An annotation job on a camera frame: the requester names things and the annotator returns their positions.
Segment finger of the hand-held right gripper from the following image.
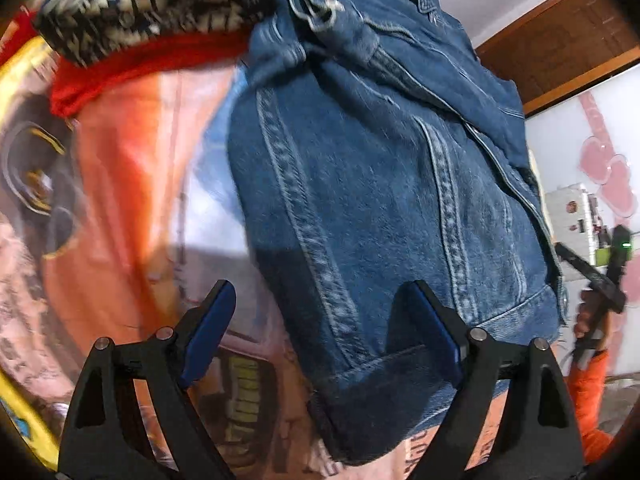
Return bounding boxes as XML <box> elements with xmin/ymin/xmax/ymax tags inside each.
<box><xmin>555</xmin><ymin>242</ymin><xmax>628</xmax><ymax>313</ymax></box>

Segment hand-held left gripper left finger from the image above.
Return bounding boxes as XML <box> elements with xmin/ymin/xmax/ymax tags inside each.
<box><xmin>57</xmin><ymin>280</ymin><xmax>237</xmax><ymax>480</ymax></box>

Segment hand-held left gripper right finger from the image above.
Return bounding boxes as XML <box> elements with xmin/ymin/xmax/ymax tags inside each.
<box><xmin>395</xmin><ymin>280</ymin><xmax>586</xmax><ymax>480</ymax></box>

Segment blue denim jacket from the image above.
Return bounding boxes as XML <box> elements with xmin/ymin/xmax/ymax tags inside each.
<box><xmin>227</xmin><ymin>0</ymin><xmax>568</xmax><ymax>466</ymax></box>

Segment person's right forearm orange sleeve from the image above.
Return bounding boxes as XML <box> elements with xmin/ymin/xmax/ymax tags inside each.
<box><xmin>570</xmin><ymin>349</ymin><xmax>617</xmax><ymax>466</ymax></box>

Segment person's right hand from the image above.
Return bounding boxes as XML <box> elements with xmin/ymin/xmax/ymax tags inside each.
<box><xmin>572</xmin><ymin>289</ymin><xmax>609</xmax><ymax>350</ymax></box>

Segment white box shelf unit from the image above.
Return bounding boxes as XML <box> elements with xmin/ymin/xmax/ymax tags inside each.
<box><xmin>545</xmin><ymin>185</ymin><xmax>601</xmax><ymax>266</ymax></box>

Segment white wardrobe door pink hearts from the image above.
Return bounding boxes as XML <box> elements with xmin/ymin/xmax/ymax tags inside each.
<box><xmin>525</xmin><ymin>60</ymin><xmax>640</xmax><ymax>381</ymax></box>

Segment printed blanket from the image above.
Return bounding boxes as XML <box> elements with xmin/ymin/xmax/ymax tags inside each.
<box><xmin>0</xmin><ymin>35</ymin><xmax>501</xmax><ymax>480</ymax></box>

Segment wooden overhead cabinet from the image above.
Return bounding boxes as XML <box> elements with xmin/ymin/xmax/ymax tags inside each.
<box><xmin>475</xmin><ymin>0</ymin><xmax>640</xmax><ymax>116</ymax></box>

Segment red cloth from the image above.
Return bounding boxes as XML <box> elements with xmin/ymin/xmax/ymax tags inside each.
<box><xmin>50</xmin><ymin>35</ymin><xmax>251</xmax><ymax>118</ymax></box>

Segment dark patterned cloth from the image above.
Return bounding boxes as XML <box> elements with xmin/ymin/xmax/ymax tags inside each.
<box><xmin>32</xmin><ymin>0</ymin><xmax>281</xmax><ymax>68</ymax></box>

